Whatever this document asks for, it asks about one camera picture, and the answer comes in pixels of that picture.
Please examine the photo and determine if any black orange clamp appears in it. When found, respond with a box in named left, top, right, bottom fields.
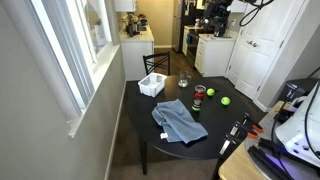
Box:
left=243, top=113, right=263, bottom=133
left=220, top=121, right=258, bottom=155

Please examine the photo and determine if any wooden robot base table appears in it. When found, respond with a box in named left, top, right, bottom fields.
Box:
left=218, top=100, right=320, bottom=180

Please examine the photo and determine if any white plastic basket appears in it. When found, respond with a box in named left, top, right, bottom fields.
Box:
left=138, top=73, right=167, bottom=97

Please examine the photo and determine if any yellow-green tennis ball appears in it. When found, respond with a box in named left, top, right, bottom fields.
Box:
left=221, top=97, right=231, bottom=106
left=207, top=88, right=215, bottom=97

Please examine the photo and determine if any white kitchen drawer cabinet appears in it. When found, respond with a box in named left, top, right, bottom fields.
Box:
left=195, top=34, right=235, bottom=77

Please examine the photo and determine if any white kitchen counter cabinet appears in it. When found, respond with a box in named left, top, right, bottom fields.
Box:
left=120, top=26, right=154, bottom=81

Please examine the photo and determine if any clear drinking glass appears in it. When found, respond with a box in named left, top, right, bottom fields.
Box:
left=178, top=71, right=191, bottom=88

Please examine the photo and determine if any blue cloth towel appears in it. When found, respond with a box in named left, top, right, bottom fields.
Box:
left=152, top=99, right=208, bottom=144

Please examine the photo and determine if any round black table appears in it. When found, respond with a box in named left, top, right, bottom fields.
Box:
left=125, top=76, right=261, bottom=172

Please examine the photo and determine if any black wooden chair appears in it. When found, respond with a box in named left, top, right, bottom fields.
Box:
left=143, top=52, right=170, bottom=75

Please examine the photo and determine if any white double door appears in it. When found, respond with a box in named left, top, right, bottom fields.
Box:
left=226, top=0, right=304, bottom=99

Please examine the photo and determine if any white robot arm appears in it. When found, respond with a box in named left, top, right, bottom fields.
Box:
left=275, top=84, right=320, bottom=167

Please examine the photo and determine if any black coffee maker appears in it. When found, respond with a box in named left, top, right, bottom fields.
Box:
left=126, top=22, right=140, bottom=37

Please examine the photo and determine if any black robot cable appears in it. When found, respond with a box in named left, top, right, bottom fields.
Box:
left=303, top=80, right=320, bottom=161

